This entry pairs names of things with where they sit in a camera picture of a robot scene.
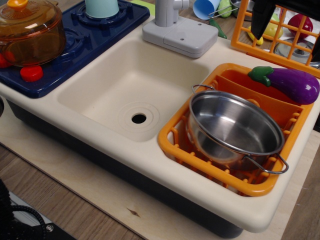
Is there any yellow toy fruit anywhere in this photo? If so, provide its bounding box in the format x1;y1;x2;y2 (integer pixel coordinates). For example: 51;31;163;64
247;13;280;46

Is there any blue plastic cup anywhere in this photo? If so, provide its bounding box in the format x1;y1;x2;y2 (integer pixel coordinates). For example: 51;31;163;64
192;0;221;20

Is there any red toy fruit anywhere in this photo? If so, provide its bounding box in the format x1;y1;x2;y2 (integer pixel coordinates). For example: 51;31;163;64
287;13;314;40

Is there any stainless steel pan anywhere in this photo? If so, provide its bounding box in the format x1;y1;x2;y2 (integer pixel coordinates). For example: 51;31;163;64
185;84;289;175

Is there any green toy vegetable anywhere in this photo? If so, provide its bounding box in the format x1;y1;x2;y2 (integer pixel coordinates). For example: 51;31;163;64
217;0;233;18

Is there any red stove knob left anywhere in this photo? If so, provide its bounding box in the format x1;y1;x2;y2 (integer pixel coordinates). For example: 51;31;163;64
0;54;12;69

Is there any amber transparent pot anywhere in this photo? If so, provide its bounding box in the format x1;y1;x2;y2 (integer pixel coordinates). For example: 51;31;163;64
0;14;66;67

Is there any purple toy eggplant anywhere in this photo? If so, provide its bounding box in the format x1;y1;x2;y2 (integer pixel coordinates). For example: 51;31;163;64
248;66;320;105

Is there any grey toy faucet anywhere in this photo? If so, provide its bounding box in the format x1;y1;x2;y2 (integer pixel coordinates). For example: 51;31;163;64
142;0;219;58

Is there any red stove knob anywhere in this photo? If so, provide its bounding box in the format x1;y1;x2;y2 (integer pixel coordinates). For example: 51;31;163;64
0;54;12;69
20;65;44;83

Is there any metal wire handle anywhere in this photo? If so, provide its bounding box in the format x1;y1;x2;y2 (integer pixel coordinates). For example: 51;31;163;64
207;5;239;19

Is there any cream toy sink unit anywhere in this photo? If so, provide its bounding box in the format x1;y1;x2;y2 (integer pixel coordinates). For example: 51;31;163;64
0;27;320;233

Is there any light wooden board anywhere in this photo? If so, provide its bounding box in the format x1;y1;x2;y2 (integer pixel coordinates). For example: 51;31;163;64
0;106;320;240

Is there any dark blue toy stove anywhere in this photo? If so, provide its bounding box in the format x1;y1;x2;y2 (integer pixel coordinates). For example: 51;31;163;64
0;0;150;99

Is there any amber pot lid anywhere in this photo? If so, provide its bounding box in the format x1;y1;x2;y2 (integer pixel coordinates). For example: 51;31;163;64
0;0;62;41

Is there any orange dish drainer basket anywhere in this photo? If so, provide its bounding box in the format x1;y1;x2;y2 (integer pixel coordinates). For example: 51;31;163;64
158;63;313;197

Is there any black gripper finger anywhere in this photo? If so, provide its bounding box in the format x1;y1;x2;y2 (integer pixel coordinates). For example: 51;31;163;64
251;0;276;39
310;36;320;62

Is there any steel pot in background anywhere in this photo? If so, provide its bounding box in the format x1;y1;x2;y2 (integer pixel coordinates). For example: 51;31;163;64
229;0;256;22

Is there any black cable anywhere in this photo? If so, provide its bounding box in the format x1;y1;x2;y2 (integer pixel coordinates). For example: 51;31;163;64
0;178;48;240

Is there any steel pot lid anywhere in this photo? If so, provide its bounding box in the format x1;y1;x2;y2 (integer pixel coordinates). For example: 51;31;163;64
273;39;320;69

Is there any orange grid rack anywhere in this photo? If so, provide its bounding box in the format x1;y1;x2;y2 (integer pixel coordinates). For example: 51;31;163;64
231;0;320;74

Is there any green chili pepper toy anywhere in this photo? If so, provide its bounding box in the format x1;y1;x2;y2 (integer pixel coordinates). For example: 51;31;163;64
208;18;228;39

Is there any light teal cup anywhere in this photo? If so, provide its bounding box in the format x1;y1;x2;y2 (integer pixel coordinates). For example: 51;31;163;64
84;0;120;19

